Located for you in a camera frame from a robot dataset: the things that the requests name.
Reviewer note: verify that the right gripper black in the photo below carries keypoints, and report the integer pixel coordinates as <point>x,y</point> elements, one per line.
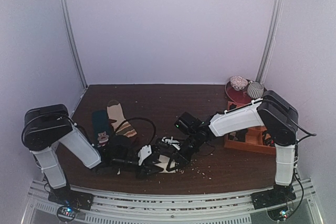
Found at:
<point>180,154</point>

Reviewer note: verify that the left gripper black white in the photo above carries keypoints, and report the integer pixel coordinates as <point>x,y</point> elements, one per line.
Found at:
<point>148,167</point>

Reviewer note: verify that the cream white sock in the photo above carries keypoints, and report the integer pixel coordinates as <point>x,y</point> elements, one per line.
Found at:
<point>162,163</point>

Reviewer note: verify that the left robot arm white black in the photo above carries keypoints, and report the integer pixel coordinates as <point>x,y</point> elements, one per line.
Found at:
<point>47,125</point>

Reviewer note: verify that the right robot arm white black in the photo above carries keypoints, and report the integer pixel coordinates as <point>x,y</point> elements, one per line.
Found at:
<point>271,111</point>

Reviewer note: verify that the beige brown striped sock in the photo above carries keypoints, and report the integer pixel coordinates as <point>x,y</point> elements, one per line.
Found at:
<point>116,117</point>

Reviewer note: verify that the dark teal monkey sock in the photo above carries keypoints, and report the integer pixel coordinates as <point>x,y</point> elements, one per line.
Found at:
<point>101,127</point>

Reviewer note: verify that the orange wooden compartment box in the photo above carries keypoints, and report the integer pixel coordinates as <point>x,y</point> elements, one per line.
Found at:
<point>253,139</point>

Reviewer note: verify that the red round tray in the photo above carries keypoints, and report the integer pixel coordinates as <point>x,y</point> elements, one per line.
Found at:
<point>240,96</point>

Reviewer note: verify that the white patterned bowl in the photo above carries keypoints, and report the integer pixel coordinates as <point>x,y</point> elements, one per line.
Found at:
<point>238,83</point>

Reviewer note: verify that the grey striped cup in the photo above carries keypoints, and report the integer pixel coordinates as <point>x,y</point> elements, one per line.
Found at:
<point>255,90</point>

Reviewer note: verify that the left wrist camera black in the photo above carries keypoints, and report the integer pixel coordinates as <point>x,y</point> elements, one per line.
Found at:
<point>118,151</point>

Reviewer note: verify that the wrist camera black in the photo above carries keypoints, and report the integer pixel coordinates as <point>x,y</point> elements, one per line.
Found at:
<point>118,151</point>
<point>187,123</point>

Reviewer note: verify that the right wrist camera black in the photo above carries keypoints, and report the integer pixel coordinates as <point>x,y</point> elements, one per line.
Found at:
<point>187,123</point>

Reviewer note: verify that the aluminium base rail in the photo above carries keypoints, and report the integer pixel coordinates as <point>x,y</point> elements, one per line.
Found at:
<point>114,207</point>

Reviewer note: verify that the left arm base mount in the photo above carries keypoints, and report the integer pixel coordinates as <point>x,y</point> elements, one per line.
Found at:
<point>71,198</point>

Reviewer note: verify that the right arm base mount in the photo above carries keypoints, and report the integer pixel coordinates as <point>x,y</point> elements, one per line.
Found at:
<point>279,194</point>

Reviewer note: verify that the left aluminium frame post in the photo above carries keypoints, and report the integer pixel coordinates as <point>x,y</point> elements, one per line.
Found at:
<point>72,43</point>

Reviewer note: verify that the aluminium frame post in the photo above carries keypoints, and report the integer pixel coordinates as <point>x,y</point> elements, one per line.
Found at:
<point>270,41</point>
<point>72,43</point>

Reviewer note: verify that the right aluminium frame post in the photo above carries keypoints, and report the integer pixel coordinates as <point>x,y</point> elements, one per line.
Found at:
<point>270,41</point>

